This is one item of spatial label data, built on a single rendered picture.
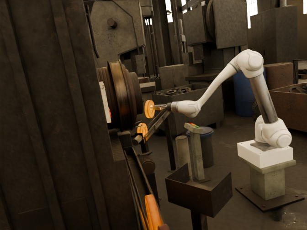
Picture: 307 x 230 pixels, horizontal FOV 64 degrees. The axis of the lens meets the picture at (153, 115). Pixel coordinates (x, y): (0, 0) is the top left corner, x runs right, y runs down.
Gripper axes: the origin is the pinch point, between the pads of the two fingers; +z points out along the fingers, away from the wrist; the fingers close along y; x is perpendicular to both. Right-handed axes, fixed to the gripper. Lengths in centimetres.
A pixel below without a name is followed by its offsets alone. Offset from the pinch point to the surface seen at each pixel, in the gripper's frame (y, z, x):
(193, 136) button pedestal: 42, -27, -40
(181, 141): 29, -18, -42
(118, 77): -66, -11, 33
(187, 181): -66, -48, -28
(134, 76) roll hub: -51, -14, 32
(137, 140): -16.7, 7.1, -24.3
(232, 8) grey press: 330, -46, 111
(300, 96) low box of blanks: 166, -140, -27
